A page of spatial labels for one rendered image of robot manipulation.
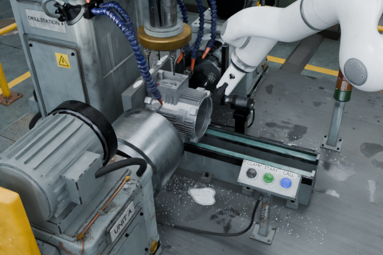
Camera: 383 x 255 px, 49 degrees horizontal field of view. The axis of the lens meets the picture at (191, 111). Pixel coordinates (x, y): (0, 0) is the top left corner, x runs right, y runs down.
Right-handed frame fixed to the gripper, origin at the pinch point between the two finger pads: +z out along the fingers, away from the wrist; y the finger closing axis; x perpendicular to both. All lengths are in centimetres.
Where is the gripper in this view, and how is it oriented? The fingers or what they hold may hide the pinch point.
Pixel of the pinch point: (217, 94)
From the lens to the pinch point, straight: 137.0
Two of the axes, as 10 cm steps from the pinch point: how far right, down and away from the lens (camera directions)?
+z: -4.4, 6.0, 6.7
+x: -8.0, -6.0, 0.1
